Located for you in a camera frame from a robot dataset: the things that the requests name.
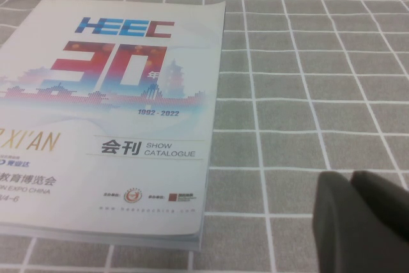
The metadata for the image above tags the grey checked tablecloth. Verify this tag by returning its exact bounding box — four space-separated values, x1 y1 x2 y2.
0 0 409 273

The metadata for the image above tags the white HEEC show catalogue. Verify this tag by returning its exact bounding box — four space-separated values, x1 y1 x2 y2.
0 0 227 253

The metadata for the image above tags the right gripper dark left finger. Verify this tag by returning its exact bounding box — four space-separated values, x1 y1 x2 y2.
312 170 409 273

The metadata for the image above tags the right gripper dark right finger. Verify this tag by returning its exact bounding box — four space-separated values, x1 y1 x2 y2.
350 169 409 244

